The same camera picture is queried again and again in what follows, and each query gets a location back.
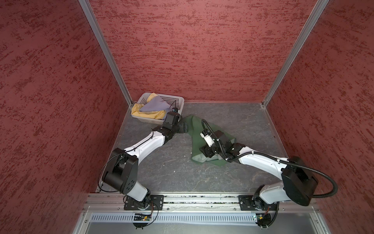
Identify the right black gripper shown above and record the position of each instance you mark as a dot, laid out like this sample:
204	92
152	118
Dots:
207	151

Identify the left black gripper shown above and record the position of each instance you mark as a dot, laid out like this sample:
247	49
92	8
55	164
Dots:
182	129

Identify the green skirt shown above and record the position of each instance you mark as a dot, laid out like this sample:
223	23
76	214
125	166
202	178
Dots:
194	130

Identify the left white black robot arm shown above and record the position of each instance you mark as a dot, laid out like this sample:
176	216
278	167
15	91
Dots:
121	170

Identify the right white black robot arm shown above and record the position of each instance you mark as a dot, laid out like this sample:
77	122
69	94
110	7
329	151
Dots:
297	183

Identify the white plastic laundry basket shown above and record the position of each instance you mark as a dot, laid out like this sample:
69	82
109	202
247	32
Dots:
174	101

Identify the lavender skirt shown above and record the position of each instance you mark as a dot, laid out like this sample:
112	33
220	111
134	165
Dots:
156	104

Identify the yellow skirt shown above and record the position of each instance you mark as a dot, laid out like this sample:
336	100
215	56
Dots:
135	111

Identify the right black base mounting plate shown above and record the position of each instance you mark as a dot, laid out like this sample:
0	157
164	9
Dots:
248	203

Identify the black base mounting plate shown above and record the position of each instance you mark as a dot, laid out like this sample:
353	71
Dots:
248	203
151	202

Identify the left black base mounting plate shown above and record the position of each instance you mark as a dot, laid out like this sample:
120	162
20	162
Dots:
151	202

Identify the right small circuit board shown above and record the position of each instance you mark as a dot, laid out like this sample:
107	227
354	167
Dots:
263	220

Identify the small circuit board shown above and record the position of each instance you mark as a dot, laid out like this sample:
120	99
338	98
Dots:
263	220
142	217

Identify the left small circuit board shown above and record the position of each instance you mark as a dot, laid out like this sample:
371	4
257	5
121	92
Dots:
142	217

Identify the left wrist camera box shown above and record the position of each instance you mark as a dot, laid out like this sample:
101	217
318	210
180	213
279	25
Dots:
172	117

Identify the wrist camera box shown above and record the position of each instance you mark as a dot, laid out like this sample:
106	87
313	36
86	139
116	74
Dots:
172	117
206	135

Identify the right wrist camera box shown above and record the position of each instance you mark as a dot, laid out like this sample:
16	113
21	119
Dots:
206	135

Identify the aluminium front rail frame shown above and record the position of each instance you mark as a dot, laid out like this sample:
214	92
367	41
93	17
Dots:
184	208

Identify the left aluminium corner post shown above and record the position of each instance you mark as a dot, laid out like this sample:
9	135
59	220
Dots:
89	14

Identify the aluminium corner post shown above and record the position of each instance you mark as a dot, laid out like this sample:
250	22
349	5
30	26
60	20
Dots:
89	14
310	23

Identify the right aluminium corner post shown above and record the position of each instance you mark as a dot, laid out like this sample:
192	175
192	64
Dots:
310	23

